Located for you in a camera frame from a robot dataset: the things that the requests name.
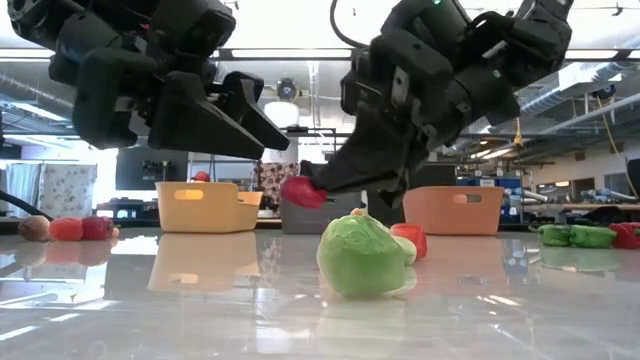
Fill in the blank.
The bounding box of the black curved cable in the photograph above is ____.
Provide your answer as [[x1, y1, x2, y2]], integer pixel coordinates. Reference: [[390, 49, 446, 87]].
[[0, 189, 54, 222]]

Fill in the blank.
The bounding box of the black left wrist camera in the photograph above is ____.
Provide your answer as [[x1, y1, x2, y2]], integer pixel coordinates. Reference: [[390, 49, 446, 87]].
[[149, 0, 237, 60]]

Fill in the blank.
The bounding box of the yellow plastic basket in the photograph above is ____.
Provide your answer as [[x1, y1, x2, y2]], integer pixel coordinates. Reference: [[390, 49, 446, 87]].
[[154, 181, 265, 235]]

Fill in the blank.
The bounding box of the white curtain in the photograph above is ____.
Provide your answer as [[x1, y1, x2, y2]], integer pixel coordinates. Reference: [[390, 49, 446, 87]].
[[3, 162, 41, 214]]

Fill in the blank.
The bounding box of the floral curtain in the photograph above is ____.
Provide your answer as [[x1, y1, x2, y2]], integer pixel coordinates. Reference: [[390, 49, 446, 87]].
[[38, 163, 99, 220]]

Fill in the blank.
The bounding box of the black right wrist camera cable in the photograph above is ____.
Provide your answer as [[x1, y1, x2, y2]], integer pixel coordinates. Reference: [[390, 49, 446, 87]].
[[328, 0, 374, 50]]

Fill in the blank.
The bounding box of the black monitor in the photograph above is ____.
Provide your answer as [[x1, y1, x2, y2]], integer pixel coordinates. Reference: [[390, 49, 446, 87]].
[[115, 147, 189, 191]]

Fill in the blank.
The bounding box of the wide silver air duct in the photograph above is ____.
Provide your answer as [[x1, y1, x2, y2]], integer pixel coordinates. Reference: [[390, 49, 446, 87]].
[[519, 59, 640, 119]]

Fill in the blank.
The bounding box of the green lettuce head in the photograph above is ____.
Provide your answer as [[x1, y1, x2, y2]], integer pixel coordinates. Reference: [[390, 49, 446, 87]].
[[316, 213, 407, 297]]

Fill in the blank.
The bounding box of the orange plastic basket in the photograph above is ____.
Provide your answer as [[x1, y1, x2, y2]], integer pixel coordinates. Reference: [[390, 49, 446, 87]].
[[402, 185, 506, 237]]

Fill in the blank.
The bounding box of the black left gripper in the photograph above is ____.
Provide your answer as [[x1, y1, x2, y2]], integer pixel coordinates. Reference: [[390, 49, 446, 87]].
[[48, 47, 292, 161]]

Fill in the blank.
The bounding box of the wooden workbench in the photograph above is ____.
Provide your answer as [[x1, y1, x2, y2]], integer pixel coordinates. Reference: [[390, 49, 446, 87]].
[[522, 201, 640, 212]]

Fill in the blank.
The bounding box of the grey plastic basket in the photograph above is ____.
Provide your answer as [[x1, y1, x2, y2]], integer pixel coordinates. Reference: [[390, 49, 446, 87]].
[[279, 191, 369, 236]]

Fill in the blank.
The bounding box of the green bell pepper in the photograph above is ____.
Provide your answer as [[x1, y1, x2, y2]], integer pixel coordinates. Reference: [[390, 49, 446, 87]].
[[528, 223, 573, 248], [568, 224, 618, 250]]

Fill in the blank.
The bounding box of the long ceiling light bar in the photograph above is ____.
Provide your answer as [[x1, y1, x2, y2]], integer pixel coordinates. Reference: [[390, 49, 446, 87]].
[[212, 47, 640, 64]]

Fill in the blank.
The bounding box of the blue cabinet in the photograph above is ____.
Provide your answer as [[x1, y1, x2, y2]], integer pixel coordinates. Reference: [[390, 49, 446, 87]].
[[455, 174, 525, 225]]

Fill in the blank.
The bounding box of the small red vegetable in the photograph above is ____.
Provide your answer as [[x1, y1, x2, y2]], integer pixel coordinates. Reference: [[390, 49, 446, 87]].
[[279, 175, 330, 210]]

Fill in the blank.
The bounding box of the round black ceiling device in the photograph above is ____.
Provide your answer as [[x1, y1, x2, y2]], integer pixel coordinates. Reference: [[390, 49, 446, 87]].
[[276, 77, 300, 103]]

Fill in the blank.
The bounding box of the pale green vegetable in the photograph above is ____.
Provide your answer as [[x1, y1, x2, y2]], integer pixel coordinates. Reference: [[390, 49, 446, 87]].
[[392, 234, 419, 267]]

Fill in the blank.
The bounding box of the brown onion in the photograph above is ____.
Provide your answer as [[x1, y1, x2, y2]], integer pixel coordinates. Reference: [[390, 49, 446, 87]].
[[17, 214, 52, 243]]

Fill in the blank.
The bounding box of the brown polka dot cloth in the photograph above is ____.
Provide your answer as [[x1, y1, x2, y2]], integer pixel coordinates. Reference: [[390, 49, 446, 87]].
[[254, 161, 301, 211]]

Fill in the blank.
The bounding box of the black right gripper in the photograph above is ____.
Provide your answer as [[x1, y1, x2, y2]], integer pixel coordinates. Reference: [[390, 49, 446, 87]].
[[298, 33, 522, 210]]

